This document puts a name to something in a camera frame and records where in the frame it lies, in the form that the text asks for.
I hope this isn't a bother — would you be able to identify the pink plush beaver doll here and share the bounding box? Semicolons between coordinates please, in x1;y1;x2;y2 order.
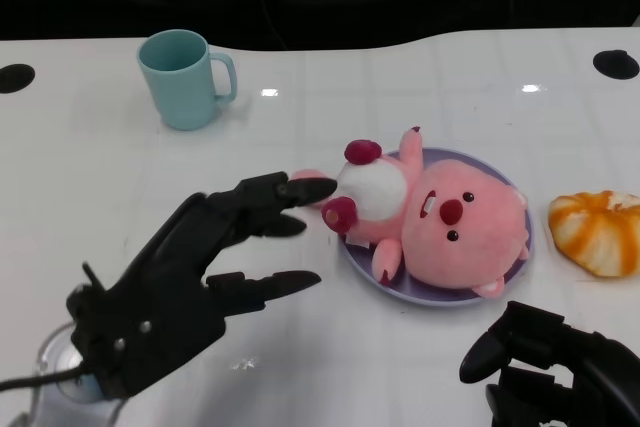
289;125;532;300

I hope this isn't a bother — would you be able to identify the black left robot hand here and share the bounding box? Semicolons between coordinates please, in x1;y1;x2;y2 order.
66;171;323;402

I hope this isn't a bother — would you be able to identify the light blue plastic mug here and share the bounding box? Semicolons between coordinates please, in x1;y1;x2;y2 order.
136;29;238;131

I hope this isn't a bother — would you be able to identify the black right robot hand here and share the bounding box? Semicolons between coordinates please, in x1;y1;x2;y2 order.
459;300;640;427

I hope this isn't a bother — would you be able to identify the black round cable grommet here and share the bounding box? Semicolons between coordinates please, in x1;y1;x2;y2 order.
0;63;36;94
592;49;640;80

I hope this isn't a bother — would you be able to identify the lavender plastic plate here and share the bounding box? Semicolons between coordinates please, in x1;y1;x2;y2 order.
338;147;536;308

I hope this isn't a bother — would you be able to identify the black cable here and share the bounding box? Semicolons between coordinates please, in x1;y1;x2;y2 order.
0;365;94;393

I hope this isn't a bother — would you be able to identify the orange striped bread toy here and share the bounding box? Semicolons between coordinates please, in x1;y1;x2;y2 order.
548;190;640;279

